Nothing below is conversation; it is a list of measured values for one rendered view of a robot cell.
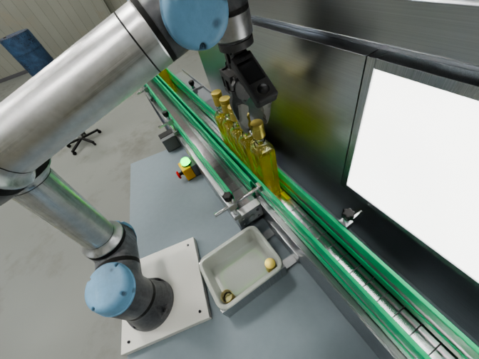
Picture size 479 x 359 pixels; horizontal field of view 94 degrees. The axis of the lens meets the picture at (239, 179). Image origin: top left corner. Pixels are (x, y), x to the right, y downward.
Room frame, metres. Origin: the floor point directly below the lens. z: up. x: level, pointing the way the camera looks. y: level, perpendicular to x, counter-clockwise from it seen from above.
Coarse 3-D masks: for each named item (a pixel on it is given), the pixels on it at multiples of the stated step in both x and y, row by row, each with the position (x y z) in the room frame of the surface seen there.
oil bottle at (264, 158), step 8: (264, 144) 0.45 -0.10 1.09; (256, 152) 0.44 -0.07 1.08; (264, 152) 0.44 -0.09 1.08; (272, 152) 0.44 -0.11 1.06; (256, 160) 0.45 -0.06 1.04; (264, 160) 0.43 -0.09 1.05; (272, 160) 0.44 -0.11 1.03; (256, 168) 0.46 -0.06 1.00; (264, 168) 0.43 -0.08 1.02; (272, 168) 0.44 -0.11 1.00; (264, 176) 0.43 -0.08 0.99; (272, 176) 0.44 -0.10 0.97; (264, 184) 0.43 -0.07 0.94; (272, 184) 0.44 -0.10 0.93; (272, 192) 0.43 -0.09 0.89
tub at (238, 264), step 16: (240, 240) 0.35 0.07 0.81; (256, 240) 0.35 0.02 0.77; (208, 256) 0.32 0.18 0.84; (224, 256) 0.32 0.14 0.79; (240, 256) 0.31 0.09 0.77; (256, 256) 0.29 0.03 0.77; (272, 256) 0.26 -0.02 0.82; (208, 272) 0.28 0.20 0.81; (224, 272) 0.28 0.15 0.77; (240, 272) 0.26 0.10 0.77; (256, 272) 0.24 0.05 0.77; (272, 272) 0.20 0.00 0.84; (224, 288) 0.23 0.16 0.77; (240, 288) 0.21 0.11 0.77; (224, 304) 0.17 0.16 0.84
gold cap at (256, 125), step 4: (252, 120) 0.48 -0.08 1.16; (256, 120) 0.47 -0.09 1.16; (260, 120) 0.46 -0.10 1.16; (252, 124) 0.46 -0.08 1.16; (256, 124) 0.46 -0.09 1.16; (260, 124) 0.45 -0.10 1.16; (252, 128) 0.45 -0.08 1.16; (256, 128) 0.45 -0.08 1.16; (260, 128) 0.45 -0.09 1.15; (252, 132) 0.46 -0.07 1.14; (256, 132) 0.45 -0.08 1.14; (260, 132) 0.45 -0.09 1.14; (264, 132) 0.45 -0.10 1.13; (252, 136) 0.46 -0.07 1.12; (256, 136) 0.45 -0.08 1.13; (260, 136) 0.45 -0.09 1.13; (264, 136) 0.45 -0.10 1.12
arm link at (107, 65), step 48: (144, 0) 0.32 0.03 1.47; (192, 0) 0.29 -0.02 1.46; (96, 48) 0.30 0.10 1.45; (144, 48) 0.30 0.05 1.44; (192, 48) 0.29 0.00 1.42; (48, 96) 0.28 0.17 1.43; (96, 96) 0.28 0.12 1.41; (0, 144) 0.26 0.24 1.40; (48, 144) 0.27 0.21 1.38; (0, 192) 0.25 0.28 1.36
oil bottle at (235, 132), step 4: (232, 128) 0.57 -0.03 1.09; (236, 128) 0.56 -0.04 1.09; (232, 132) 0.57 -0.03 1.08; (236, 132) 0.55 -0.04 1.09; (240, 132) 0.55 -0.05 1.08; (232, 136) 0.57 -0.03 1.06; (236, 136) 0.55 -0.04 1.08; (232, 140) 0.58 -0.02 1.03; (236, 140) 0.55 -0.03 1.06; (236, 144) 0.56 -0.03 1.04; (236, 148) 0.57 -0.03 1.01; (240, 152) 0.55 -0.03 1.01; (240, 156) 0.56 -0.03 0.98; (244, 164) 0.54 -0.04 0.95
